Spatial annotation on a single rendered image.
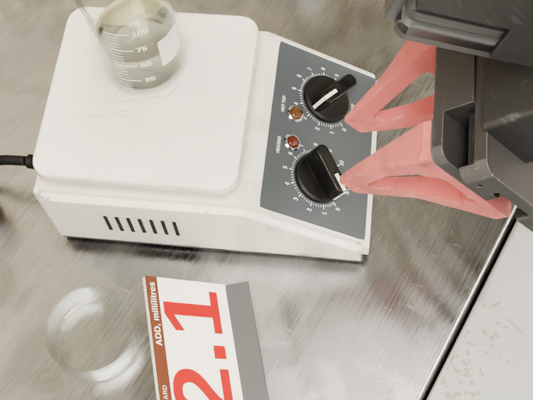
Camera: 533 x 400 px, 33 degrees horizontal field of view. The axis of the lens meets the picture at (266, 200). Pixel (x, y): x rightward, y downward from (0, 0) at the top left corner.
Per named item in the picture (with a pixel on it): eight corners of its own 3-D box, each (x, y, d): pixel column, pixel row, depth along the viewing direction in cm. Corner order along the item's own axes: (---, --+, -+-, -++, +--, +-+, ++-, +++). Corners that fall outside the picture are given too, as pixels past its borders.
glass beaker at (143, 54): (196, 30, 56) (178, -61, 49) (185, 105, 54) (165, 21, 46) (100, 25, 56) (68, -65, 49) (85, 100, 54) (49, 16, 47)
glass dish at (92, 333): (112, 398, 55) (104, 390, 53) (36, 359, 56) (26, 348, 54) (158, 320, 57) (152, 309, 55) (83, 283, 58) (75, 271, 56)
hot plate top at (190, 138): (262, 24, 56) (261, 15, 56) (238, 198, 51) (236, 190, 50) (73, 12, 57) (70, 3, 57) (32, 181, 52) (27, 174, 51)
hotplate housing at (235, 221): (378, 94, 63) (386, 24, 56) (366, 270, 57) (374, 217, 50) (67, 72, 65) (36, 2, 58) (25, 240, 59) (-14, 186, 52)
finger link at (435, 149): (298, 198, 43) (472, 148, 37) (312, 71, 46) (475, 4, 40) (385, 248, 47) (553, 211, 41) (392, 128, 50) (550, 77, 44)
